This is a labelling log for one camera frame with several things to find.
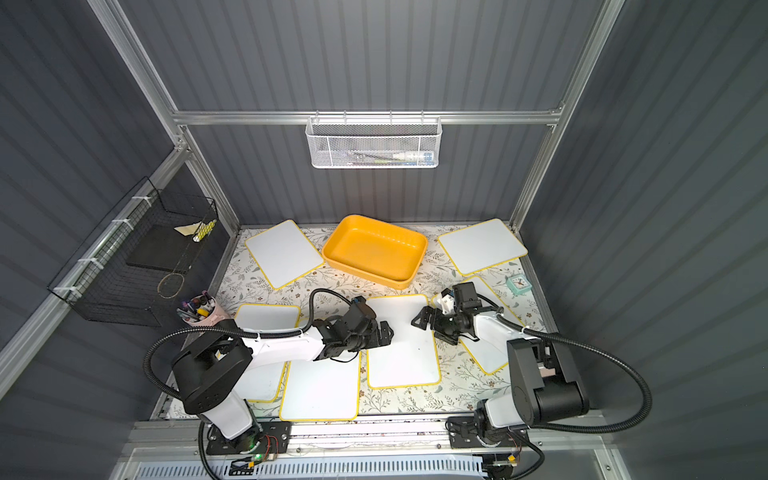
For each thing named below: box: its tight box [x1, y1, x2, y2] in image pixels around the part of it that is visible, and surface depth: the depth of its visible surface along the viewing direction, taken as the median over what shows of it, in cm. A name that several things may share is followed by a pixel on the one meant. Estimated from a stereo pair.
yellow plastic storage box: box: [322, 215, 428, 290], surface depth 117 cm
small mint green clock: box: [506, 274, 532, 295], surface depth 101 cm
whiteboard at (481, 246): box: [438, 218, 529, 277], surface depth 121 cm
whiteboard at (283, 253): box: [244, 219, 325, 290], surface depth 115 cm
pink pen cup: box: [176, 290, 230, 328], surface depth 85 cm
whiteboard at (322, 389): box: [279, 351, 362, 421], surface depth 82 cm
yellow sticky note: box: [174, 221, 202, 236], surface depth 83 cm
